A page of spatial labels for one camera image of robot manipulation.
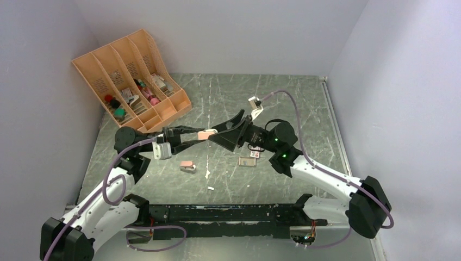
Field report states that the grey white stapler in organizer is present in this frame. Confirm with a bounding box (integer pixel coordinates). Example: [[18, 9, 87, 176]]
[[128, 95, 140, 108]]

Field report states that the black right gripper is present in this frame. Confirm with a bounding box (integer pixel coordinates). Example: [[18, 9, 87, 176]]
[[208, 109, 279, 153]]

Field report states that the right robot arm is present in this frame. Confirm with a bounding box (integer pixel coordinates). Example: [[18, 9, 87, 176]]
[[208, 112, 393, 239]]

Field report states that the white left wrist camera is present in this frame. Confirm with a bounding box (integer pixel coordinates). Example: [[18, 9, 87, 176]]
[[152, 142, 172, 160]]

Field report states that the small staple box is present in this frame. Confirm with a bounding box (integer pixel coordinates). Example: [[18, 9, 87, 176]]
[[250, 146, 261, 159]]

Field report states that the cardboard staple tray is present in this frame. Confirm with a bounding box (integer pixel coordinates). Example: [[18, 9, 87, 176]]
[[238, 157, 257, 167]]

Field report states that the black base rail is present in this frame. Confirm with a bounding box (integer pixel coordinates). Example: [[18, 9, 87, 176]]
[[132, 203, 328, 240]]

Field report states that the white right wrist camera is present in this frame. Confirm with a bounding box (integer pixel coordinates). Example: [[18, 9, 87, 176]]
[[248, 96, 264, 121]]

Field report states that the peach plastic file organizer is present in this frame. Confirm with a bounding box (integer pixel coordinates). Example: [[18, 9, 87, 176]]
[[72, 29, 192, 133]]

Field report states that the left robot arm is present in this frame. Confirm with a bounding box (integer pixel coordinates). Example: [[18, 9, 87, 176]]
[[40, 126, 217, 260]]

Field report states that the red round stamp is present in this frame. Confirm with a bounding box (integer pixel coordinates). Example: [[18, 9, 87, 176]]
[[104, 95, 113, 103]]

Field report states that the green stamp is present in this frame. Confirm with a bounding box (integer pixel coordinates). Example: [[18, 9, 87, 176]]
[[113, 107, 126, 121]]

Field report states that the black round stamp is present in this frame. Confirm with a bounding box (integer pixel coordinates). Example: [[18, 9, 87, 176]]
[[109, 98, 121, 109]]

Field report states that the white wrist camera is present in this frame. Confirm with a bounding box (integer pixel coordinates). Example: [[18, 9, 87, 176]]
[[248, 96, 264, 121], [152, 142, 172, 160]]

